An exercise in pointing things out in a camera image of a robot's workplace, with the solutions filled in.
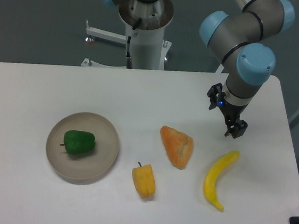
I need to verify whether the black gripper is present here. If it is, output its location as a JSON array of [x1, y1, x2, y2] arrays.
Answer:
[[220, 93, 248, 139]]

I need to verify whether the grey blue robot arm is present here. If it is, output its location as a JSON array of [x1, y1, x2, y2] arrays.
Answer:
[[102, 0, 295, 138]]

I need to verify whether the yellow toy bell pepper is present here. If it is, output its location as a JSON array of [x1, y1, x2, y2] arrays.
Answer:
[[132, 162, 156, 198]]

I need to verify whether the beige round plate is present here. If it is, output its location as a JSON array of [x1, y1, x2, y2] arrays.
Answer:
[[45, 112, 120, 185]]

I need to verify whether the green toy bell pepper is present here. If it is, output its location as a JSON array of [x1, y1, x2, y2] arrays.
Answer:
[[61, 130, 96, 155]]

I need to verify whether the orange toy carrot chunk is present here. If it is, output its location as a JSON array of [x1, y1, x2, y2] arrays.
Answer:
[[160, 126, 194, 170]]

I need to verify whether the yellow toy banana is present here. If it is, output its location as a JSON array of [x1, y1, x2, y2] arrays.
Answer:
[[203, 151, 240, 212]]

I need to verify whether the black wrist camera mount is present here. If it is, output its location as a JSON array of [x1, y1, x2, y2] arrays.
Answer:
[[207, 83, 226, 110]]

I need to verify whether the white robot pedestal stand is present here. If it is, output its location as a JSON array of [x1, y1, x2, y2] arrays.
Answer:
[[86, 0, 174, 71]]

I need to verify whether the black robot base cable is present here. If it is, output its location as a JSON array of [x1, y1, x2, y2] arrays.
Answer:
[[123, 16, 143, 70]]

